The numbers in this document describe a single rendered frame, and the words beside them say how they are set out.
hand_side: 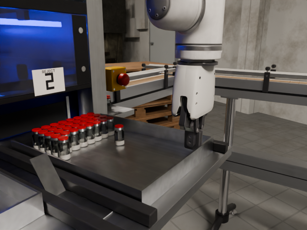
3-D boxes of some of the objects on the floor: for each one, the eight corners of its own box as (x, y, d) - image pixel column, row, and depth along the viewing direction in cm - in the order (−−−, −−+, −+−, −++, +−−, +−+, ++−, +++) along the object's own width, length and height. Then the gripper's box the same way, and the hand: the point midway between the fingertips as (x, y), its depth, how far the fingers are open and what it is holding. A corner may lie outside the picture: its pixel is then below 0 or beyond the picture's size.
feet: (197, 255, 143) (198, 233, 139) (228, 208, 183) (229, 190, 179) (210, 262, 138) (212, 240, 134) (239, 212, 178) (241, 194, 174)
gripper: (199, 60, 41) (193, 167, 46) (230, 54, 53) (223, 140, 58) (158, 57, 45) (157, 156, 50) (196, 53, 57) (192, 133, 62)
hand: (193, 138), depth 54 cm, fingers closed, pressing on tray
